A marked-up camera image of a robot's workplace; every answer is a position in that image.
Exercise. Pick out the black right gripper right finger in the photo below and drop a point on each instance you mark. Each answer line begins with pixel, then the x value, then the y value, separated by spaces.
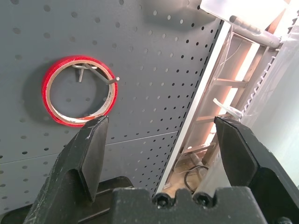
pixel 254 168

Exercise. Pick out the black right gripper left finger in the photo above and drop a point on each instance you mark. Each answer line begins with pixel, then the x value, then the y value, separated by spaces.
pixel 77 163

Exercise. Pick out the grey metal pegboard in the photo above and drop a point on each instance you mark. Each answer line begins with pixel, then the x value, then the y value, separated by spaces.
pixel 151 70

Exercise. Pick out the white zip tie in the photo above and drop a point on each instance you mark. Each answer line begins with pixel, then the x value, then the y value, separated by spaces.
pixel 225 107

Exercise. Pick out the light grey panel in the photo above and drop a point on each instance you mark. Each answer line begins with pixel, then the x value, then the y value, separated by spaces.
pixel 280 105

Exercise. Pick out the red tape roll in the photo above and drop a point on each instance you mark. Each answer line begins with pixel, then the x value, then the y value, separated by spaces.
pixel 45 86

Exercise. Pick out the silver peg hook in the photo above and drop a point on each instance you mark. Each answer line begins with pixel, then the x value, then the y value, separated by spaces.
pixel 98 72

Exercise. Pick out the grey plastic pipe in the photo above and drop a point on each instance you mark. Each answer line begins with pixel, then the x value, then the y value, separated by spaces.
pixel 257 31

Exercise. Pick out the translucent white plastic bin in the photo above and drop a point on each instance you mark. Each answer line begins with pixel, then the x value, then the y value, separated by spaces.
pixel 240 9

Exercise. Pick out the wooden ladder frame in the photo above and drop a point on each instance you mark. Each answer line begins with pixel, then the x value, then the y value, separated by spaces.
pixel 230 81

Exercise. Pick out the white pegboard frame post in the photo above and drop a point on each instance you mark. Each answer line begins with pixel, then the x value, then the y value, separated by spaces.
pixel 203 93

